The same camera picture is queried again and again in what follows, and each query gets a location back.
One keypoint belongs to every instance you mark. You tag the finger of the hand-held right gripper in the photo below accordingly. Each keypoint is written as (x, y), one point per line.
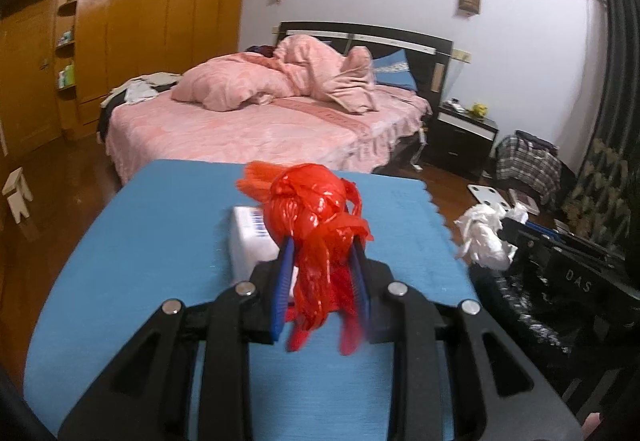
(547, 230)
(522, 243)

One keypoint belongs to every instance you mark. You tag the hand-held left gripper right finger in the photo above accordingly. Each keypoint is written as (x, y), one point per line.
(359, 276)

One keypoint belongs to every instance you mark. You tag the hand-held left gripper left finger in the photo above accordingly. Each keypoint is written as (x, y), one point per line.
(284, 281)

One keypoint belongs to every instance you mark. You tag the white plastic bag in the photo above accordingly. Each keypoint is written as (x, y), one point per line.
(485, 236)

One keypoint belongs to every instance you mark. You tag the white paper packet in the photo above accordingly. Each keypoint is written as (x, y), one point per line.
(247, 241)

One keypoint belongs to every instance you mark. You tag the trash bin with black bag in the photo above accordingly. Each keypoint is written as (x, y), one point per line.
(515, 316)

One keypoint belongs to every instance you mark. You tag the red plastic bag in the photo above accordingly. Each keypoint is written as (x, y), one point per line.
(305, 201)

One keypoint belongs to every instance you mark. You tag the flat book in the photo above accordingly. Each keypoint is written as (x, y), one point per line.
(525, 202)

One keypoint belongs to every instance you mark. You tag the white bathroom scale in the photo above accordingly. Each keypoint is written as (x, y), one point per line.
(487, 197)

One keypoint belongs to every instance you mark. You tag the plaid bag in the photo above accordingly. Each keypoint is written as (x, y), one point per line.
(530, 166)

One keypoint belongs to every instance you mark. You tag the black nightstand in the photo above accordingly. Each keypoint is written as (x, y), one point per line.
(460, 141)

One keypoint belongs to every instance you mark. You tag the blue table mat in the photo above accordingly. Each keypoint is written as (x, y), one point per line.
(150, 246)

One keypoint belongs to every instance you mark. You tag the yellow plush toy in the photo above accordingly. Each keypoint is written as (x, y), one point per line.
(478, 109)

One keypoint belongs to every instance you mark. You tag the bed with pink sheet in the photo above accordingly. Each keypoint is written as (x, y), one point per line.
(280, 136)

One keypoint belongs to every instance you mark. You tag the dark patterned curtain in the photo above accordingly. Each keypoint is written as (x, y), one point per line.
(620, 96)

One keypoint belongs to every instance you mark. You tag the small device on nightstand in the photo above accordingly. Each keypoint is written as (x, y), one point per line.
(453, 105)

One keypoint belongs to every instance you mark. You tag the pink duvet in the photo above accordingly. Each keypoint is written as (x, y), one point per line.
(250, 81)

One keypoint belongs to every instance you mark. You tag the black headboard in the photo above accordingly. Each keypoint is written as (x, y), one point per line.
(430, 56)

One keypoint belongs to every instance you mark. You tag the blue pillow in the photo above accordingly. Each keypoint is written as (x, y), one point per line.
(397, 68)

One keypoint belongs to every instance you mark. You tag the dark cloth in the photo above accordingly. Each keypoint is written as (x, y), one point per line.
(260, 51)

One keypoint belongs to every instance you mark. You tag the pile of clothes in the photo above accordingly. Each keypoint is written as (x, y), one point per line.
(140, 88)

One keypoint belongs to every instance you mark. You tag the wooden wardrobe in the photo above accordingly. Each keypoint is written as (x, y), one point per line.
(150, 21)

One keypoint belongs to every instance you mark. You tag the beige wall switch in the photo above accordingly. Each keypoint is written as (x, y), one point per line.
(462, 55)

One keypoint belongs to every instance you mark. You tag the large wall lamp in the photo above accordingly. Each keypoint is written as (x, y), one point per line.
(470, 0)

